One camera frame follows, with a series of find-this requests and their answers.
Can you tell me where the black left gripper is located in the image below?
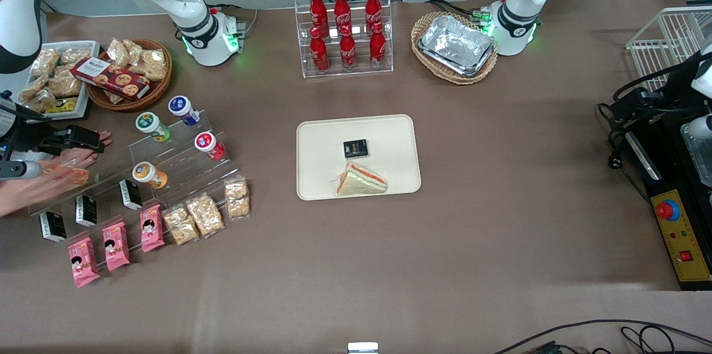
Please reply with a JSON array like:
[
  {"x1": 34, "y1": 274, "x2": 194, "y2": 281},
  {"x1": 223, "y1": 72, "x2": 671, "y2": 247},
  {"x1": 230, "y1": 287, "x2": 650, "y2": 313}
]
[{"x1": 611, "y1": 88, "x2": 694, "y2": 119}]

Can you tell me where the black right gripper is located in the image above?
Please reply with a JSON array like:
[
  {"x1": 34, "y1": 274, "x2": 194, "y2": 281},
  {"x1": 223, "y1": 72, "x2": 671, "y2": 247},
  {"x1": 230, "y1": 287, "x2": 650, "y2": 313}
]
[{"x1": 0, "y1": 95, "x2": 105, "y2": 159}]

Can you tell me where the triangle sandwich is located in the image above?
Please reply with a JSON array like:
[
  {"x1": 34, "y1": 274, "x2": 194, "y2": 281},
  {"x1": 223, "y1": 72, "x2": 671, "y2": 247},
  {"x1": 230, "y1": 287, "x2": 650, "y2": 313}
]
[
  {"x1": 335, "y1": 162, "x2": 388, "y2": 196},
  {"x1": 41, "y1": 164, "x2": 90, "y2": 187}
]

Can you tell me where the green gum bottle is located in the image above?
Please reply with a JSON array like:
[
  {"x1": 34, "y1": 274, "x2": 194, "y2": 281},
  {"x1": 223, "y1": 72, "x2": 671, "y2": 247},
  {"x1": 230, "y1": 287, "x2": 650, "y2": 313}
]
[{"x1": 136, "y1": 112, "x2": 172, "y2": 144}]

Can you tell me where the bare person forearm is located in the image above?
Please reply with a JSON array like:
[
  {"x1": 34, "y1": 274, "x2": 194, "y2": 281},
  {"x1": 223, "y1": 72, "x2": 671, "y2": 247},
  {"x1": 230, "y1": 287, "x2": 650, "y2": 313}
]
[{"x1": 0, "y1": 175, "x2": 35, "y2": 217}]

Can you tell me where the white rectangular snack tray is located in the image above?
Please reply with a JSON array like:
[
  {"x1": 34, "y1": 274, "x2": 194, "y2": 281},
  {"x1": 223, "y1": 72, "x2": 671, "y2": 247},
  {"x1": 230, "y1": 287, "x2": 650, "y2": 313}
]
[{"x1": 18, "y1": 41, "x2": 101, "y2": 121}]

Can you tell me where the orange gum bottle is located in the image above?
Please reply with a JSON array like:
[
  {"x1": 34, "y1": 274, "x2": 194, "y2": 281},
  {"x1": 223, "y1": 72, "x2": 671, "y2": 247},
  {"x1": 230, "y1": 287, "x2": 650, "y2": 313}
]
[{"x1": 132, "y1": 161, "x2": 169, "y2": 190}]

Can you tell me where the blue gum bottle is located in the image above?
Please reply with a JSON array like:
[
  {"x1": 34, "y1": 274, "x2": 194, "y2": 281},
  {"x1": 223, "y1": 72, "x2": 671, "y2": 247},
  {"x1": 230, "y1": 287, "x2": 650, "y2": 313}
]
[{"x1": 168, "y1": 95, "x2": 201, "y2": 126}]

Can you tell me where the red gum bottle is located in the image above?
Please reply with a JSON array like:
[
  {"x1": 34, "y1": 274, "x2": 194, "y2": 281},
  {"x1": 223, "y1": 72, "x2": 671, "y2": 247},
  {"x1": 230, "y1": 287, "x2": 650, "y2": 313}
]
[{"x1": 194, "y1": 131, "x2": 226, "y2": 161}]

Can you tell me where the aluminium foil tray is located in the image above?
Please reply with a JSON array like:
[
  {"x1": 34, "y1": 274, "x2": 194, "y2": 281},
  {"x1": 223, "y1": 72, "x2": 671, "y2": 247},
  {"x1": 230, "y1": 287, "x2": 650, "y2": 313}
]
[{"x1": 418, "y1": 14, "x2": 496, "y2": 77}]

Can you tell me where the cream plastic tray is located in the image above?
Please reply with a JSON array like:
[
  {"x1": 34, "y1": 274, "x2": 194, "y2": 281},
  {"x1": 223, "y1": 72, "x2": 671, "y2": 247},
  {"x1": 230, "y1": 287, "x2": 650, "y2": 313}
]
[{"x1": 296, "y1": 114, "x2": 422, "y2": 201}]

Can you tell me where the bare person hand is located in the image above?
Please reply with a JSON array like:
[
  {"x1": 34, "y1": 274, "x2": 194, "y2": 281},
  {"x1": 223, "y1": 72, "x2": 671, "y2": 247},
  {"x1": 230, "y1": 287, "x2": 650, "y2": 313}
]
[{"x1": 28, "y1": 131, "x2": 113, "y2": 200}]

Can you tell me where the yellow snack packet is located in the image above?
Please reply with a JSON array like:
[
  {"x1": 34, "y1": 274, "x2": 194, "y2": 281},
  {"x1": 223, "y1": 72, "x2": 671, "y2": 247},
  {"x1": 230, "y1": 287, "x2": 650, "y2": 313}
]
[{"x1": 44, "y1": 98, "x2": 79, "y2": 116}]

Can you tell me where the clear nut brittle packet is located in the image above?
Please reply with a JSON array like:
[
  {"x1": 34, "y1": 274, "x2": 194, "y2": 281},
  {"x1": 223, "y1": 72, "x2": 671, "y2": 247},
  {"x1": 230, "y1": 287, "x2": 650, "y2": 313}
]
[
  {"x1": 25, "y1": 90, "x2": 57, "y2": 115},
  {"x1": 47, "y1": 73, "x2": 83, "y2": 99},
  {"x1": 139, "y1": 49, "x2": 168, "y2": 82},
  {"x1": 58, "y1": 47, "x2": 95, "y2": 66},
  {"x1": 31, "y1": 48, "x2": 61, "y2": 78},
  {"x1": 18, "y1": 75, "x2": 51, "y2": 103},
  {"x1": 106, "y1": 38, "x2": 132, "y2": 68},
  {"x1": 123, "y1": 40, "x2": 147, "y2": 65}
]

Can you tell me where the red cookie box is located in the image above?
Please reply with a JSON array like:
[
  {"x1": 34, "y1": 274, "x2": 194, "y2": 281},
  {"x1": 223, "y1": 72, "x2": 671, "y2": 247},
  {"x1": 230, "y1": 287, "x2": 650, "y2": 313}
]
[{"x1": 71, "y1": 57, "x2": 151, "y2": 102}]

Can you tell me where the small black box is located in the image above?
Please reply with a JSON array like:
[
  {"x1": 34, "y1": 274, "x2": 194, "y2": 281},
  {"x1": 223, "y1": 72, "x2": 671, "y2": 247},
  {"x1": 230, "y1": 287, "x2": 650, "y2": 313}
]
[
  {"x1": 343, "y1": 139, "x2": 369, "y2": 159},
  {"x1": 118, "y1": 179, "x2": 144, "y2": 211},
  {"x1": 39, "y1": 211, "x2": 67, "y2": 243},
  {"x1": 75, "y1": 194, "x2": 98, "y2": 228}
]

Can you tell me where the clear plastic container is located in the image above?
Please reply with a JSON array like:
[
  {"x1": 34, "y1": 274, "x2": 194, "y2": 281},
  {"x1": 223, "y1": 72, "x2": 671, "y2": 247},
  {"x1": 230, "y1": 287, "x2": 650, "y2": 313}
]
[{"x1": 680, "y1": 123, "x2": 712, "y2": 189}]

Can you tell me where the round brown wicker basket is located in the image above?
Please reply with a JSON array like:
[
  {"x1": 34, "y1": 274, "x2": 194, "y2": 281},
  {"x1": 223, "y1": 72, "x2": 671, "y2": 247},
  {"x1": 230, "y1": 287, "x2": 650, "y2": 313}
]
[{"x1": 86, "y1": 38, "x2": 174, "y2": 113}]

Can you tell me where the clear acrylic stepped stand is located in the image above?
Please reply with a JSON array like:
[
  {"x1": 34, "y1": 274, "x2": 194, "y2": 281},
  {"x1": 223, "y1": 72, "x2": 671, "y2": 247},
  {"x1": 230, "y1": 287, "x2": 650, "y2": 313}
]
[{"x1": 27, "y1": 110, "x2": 241, "y2": 244}]

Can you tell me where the pink snack packet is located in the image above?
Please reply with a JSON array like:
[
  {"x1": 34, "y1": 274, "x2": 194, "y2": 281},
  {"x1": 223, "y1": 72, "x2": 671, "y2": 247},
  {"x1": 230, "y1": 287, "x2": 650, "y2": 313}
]
[
  {"x1": 102, "y1": 222, "x2": 131, "y2": 273},
  {"x1": 139, "y1": 205, "x2": 166, "y2": 253},
  {"x1": 68, "y1": 237, "x2": 101, "y2": 288}
]

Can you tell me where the black control box yellow panel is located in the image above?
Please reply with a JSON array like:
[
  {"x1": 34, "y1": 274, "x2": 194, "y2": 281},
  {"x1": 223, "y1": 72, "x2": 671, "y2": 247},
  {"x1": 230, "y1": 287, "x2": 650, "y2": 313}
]
[{"x1": 625, "y1": 119, "x2": 712, "y2": 292}]

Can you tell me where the clear cracker packet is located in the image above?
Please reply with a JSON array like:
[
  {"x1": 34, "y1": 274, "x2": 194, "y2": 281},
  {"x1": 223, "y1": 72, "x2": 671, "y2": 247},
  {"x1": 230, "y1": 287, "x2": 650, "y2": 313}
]
[
  {"x1": 162, "y1": 205, "x2": 200, "y2": 247},
  {"x1": 224, "y1": 176, "x2": 251, "y2": 220},
  {"x1": 185, "y1": 193, "x2": 226, "y2": 239}
]

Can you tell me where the oval light wicker basket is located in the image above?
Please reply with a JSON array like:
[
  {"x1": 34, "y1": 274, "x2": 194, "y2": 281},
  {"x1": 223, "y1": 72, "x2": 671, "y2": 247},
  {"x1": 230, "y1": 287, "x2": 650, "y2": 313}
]
[{"x1": 411, "y1": 11, "x2": 499, "y2": 86}]

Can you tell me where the clear acrylic bottle rack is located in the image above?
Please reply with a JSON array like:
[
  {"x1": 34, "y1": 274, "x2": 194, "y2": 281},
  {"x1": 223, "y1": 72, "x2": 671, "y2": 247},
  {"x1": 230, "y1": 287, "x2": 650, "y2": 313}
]
[{"x1": 294, "y1": 0, "x2": 394, "y2": 80}]

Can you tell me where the red cola bottle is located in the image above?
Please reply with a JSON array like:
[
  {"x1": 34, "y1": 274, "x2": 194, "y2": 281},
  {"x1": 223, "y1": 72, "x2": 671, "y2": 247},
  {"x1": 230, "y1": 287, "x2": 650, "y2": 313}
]
[
  {"x1": 368, "y1": 21, "x2": 388, "y2": 70},
  {"x1": 333, "y1": 0, "x2": 353, "y2": 32},
  {"x1": 309, "y1": 0, "x2": 329, "y2": 37},
  {"x1": 339, "y1": 24, "x2": 358, "y2": 71},
  {"x1": 309, "y1": 27, "x2": 330, "y2": 74},
  {"x1": 364, "y1": 0, "x2": 384, "y2": 32}
]

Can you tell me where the black cable with plug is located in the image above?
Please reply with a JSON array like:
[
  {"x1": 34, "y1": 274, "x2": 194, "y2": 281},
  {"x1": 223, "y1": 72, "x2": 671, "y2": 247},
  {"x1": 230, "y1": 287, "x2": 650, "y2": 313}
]
[{"x1": 597, "y1": 51, "x2": 712, "y2": 172}]

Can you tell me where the white wire basket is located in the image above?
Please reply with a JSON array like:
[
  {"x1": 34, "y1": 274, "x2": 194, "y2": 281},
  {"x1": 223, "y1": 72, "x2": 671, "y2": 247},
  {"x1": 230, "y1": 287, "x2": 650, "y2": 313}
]
[{"x1": 625, "y1": 6, "x2": 712, "y2": 94}]

